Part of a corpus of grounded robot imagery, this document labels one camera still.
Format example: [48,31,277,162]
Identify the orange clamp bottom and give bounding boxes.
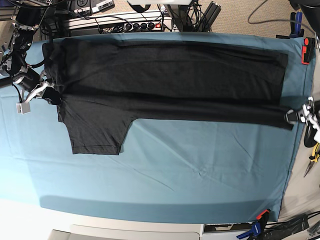
[256,208,271,223]

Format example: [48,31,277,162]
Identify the yellow handled pliers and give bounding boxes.
[303,143,320,178]

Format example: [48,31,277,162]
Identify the blue spring clamp top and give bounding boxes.
[289,11,305,39]

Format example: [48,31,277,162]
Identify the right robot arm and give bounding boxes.
[0,0,62,106]

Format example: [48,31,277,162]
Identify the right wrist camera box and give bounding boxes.
[16,102,31,115]

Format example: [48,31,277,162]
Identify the blue clamp bottom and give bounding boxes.
[236,221,262,240]

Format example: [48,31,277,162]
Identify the white power strip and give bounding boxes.
[109,20,173,33]

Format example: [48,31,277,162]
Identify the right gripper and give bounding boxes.
[12,68,62,106]

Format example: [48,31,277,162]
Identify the orange black clamp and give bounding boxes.
[301,37,316,65]

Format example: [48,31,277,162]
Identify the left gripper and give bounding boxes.
[284,96,320,130]

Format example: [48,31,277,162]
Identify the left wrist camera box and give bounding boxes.
[313,130,320,143]

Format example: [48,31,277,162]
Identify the black computer mouse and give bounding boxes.
[303,123,317,148]

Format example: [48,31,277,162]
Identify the teal table cloth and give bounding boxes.
[0,31,316,223]

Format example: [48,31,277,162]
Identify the black T-shirt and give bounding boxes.
[42,38,292,155]

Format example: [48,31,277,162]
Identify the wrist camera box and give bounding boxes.
[16,102,31,115]
[313,130,320,143]

